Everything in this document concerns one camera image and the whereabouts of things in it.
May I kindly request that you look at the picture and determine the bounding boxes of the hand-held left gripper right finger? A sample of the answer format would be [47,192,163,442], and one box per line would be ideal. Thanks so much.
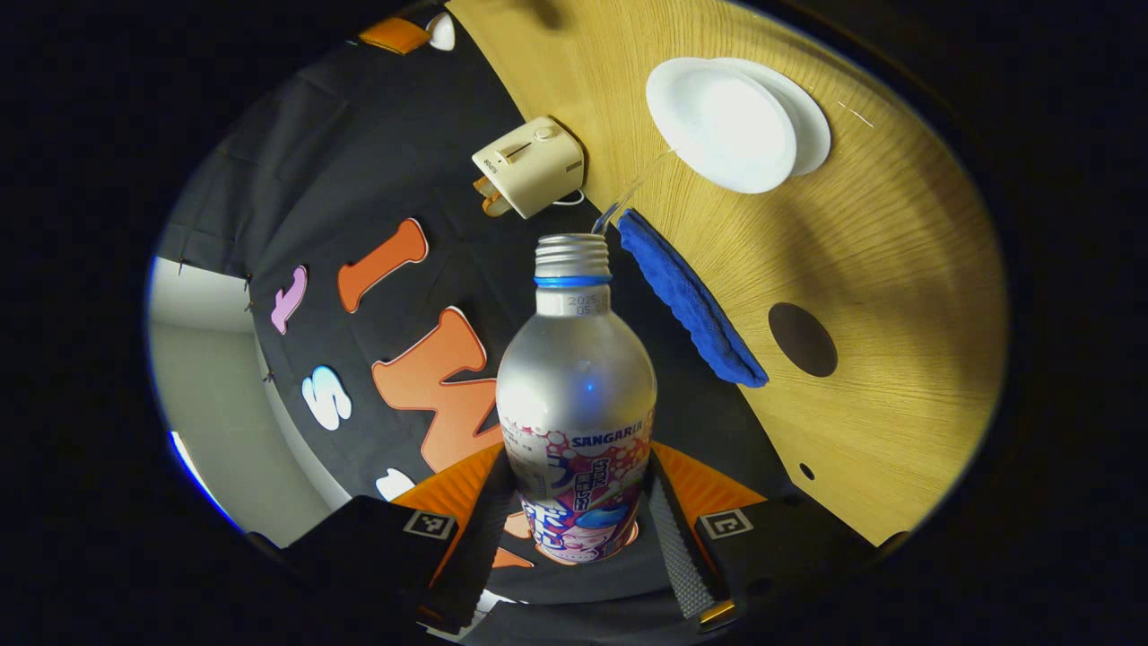
[648,441,884,633]

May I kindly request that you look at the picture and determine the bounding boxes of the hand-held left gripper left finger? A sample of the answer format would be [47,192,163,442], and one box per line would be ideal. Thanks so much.
[247,444,517,633]

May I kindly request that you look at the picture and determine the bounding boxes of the silver water bottle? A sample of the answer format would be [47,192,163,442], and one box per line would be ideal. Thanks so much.
[495,233,658,566]

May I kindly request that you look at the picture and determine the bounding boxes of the dark round coaster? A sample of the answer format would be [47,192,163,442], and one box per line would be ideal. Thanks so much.
[768,302,839,379]

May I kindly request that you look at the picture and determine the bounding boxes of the white teacup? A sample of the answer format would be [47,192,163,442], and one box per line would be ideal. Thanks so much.
[645,57,832,196]

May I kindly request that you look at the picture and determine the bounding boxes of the black backdrop cloth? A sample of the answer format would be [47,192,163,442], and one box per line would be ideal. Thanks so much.
[154,0,795,642]

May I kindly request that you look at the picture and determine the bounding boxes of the white toaster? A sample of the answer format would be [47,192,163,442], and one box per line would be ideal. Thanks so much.
[472,116,586,220]

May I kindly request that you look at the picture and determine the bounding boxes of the blue towel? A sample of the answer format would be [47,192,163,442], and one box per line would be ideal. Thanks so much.
[615,208,770,388]

